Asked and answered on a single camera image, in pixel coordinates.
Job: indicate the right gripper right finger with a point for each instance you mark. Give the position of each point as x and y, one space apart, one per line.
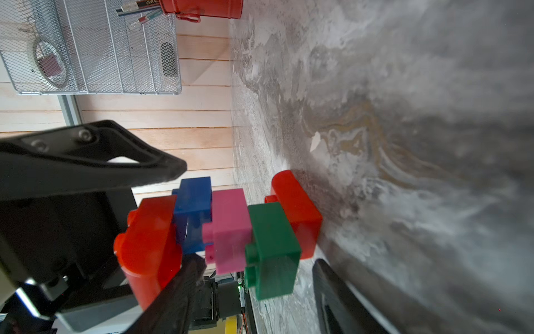
338 309

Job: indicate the tape roll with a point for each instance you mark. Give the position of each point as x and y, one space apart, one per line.
47 62

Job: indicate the small red curved brick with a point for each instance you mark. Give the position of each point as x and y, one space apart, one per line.
301 212

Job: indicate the white wire shelf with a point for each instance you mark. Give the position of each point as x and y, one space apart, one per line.
103 56

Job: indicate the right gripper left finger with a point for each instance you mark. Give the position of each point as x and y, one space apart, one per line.
172 310

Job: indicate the red lego brick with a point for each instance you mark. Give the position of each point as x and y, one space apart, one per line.
148 252

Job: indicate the green lego brick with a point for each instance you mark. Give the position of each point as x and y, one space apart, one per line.
273 256

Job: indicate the blue lego brick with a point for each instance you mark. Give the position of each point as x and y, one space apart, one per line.
192 210

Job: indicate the red pen cup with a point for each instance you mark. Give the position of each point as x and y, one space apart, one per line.
194 10

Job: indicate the pink lego brick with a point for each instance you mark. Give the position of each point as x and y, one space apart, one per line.
228 233

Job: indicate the pens in cup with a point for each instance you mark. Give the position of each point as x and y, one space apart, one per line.
150 9

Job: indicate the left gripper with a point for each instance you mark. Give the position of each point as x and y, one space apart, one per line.
58 251

